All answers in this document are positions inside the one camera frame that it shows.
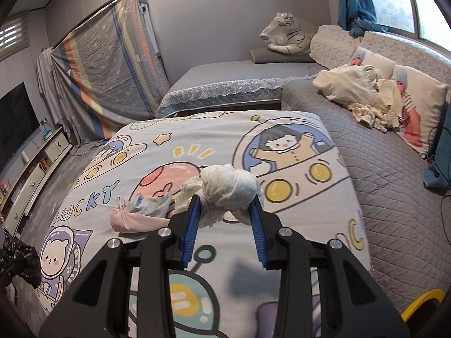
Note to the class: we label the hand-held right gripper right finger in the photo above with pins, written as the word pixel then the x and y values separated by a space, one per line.
pixel 260 239

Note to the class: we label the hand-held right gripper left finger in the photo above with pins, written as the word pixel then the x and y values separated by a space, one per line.
pixel 190 232

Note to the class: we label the white diaper bundle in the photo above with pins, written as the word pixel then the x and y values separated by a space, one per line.
pixel 225 186

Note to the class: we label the yellow rimmed bin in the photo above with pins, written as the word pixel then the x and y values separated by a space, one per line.
pixel 422 297

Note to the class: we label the light blue cloth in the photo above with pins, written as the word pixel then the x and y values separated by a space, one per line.
pixel 151 206

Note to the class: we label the pink cloth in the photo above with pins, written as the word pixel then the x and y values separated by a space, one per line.
pixel 137 223

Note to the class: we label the cartoon printed blanket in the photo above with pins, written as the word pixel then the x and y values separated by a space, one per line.
pixel 141 155

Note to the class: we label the grey quilted sofa cover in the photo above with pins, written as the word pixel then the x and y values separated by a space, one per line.
pixel 387 197

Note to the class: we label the grey bed with lace cover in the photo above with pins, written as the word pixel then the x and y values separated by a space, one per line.
pixel 229 74

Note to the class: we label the white television cabinet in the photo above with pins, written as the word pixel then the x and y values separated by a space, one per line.
pixel 35 179

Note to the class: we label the black plastic bags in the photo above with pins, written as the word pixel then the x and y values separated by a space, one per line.
pixel 21 257

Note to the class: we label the cream cloth pile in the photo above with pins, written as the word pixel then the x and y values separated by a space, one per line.
pixel 345 84

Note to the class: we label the striped sheet over mattress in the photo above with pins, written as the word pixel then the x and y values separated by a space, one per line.
pixel 112 70

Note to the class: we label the grey pillow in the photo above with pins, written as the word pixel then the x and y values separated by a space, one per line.
pixel 260 57

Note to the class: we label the blue hanging curtain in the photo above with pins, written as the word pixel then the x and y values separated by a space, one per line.
pixel 440 169

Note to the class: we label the white tiger plush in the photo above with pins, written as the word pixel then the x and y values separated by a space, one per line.
pixel 292 38

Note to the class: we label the black television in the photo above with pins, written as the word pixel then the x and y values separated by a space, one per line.
pixel 14 126

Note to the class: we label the large printed pillow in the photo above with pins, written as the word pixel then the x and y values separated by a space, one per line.
pixel 422 112

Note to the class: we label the grey hanging cloth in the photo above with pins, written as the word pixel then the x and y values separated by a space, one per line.
pixel 47 77

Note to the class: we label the blue window curtain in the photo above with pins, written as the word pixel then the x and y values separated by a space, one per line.
pixel 356 0

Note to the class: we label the frosted window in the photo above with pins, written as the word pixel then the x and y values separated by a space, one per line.
pixel 398 7

